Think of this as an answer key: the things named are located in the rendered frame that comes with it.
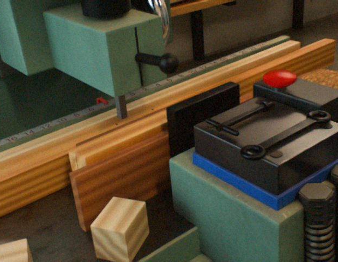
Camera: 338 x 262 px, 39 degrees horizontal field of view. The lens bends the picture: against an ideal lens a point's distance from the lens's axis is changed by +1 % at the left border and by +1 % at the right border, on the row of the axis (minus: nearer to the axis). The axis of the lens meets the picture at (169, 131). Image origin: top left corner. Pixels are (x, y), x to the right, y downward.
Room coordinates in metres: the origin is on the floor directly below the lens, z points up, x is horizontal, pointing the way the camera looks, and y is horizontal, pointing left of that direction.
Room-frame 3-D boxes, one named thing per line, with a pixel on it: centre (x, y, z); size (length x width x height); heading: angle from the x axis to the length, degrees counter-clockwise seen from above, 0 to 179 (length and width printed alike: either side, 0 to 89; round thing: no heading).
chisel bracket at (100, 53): (0.53, 0.06, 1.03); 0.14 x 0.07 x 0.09; 36
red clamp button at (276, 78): (0.42, -0.11, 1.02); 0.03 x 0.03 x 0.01
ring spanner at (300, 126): (0.34, -0.09, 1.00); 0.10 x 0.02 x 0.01; 126
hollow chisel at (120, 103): (0.51, 0.05, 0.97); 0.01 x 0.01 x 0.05; 36
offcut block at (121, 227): (0.34, 0.05, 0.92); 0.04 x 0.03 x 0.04; 156
